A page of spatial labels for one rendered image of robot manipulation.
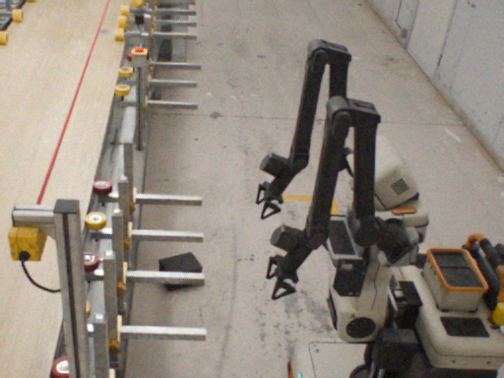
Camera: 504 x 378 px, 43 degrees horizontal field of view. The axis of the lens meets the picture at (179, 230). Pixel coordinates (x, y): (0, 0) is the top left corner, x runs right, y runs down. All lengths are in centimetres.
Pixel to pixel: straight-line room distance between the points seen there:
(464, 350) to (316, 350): 76
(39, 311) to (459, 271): 146
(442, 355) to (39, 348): 131
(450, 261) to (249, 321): 124
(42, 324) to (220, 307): 156
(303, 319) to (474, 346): 128
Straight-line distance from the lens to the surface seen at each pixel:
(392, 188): 202
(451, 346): 230
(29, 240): 109
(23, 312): 207
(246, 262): 372
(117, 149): 351
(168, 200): 266
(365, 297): 227
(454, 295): 236
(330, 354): 287
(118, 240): 211
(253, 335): 328
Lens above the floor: 229
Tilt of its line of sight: 36 degrees down
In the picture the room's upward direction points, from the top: 3 degrees clockwise
